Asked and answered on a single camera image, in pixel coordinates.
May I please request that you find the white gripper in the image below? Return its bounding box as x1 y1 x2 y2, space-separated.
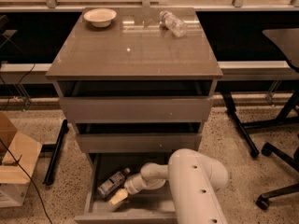
108 174 146 205

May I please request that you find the blue labelled plastic bottle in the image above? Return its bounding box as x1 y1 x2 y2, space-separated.
97 168 130 199

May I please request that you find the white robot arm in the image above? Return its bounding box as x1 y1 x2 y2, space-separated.
108 148 228 224

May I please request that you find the open bottom drawer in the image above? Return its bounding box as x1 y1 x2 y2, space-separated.
74 152 200 224

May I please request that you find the middle drawer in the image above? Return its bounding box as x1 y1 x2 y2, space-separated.
77 122 203 153

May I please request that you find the top drawer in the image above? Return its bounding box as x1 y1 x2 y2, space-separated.
58 80 213 124

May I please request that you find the grey drawer cabinet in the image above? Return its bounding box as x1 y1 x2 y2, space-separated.
47 7 221 224

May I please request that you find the clear plastic bottle on counter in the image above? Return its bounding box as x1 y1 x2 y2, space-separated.
160 10 187 37

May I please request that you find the black desk leg left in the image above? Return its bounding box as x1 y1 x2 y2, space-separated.
42 119 69 186

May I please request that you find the black desk leg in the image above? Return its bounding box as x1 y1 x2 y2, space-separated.
42 119 69 186
221 91 259 159

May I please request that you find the cardboard box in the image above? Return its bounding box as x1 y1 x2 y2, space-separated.
0 112 42 208

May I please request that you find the black desk leg right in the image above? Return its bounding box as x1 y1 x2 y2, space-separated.
221 91 259 159

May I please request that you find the black office chair base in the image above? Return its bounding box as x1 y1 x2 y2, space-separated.
255 142 299 211

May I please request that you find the white bowl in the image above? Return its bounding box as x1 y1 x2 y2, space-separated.
83 8 117 28

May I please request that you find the dark office chair seat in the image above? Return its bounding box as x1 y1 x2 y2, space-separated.
242 27 299 131

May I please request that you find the black cable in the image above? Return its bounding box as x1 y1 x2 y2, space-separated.
0 63 54 224

